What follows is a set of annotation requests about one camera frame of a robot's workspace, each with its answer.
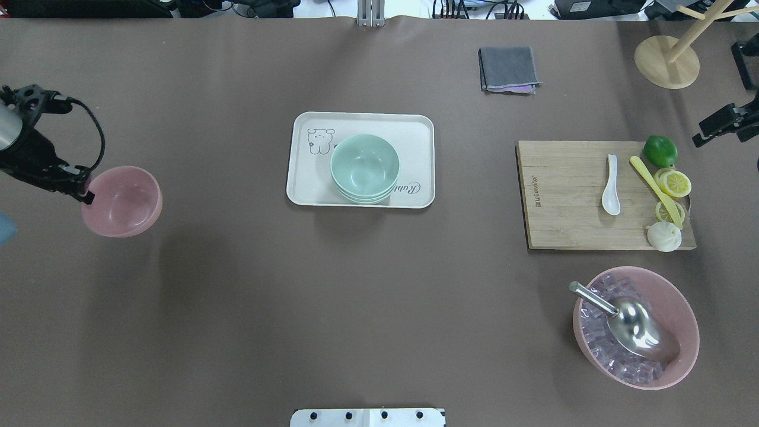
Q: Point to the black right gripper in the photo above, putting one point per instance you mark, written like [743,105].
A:
[720,126]

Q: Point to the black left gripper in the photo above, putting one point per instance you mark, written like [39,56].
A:
[29,153]

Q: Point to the small pink bowl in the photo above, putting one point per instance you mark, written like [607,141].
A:
[127,201]

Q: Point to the white ceramic spoon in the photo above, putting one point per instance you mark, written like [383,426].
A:
[610,199]

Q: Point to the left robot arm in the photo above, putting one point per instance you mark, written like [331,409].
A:
[29,156]

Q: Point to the yellow plastic spoon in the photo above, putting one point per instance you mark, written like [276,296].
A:
[666,200]

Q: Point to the large pink bowl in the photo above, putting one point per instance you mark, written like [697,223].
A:
[668,306]

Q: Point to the green lime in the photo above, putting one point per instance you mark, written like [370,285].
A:
[661,151]

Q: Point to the lemon slice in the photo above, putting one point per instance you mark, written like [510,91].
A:
[662,214]
[673,182]

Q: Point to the wooden mug tree stand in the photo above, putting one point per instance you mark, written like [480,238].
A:
[670,62]

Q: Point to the wooden cutting board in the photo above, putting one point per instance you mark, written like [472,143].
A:
[561,191]

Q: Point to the metal scoop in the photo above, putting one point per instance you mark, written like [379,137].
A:
[632,326]

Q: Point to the white rectangular tray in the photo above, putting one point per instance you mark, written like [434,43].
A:
[316,135]

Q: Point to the grey folded cloth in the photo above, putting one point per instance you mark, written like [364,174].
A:
[508,70]

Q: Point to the stacked green bowls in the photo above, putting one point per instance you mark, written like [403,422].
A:
[365,168]

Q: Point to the aluminium frame post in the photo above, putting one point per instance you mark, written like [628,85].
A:
[371,13]

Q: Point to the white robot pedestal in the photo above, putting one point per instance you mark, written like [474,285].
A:
[424,416]

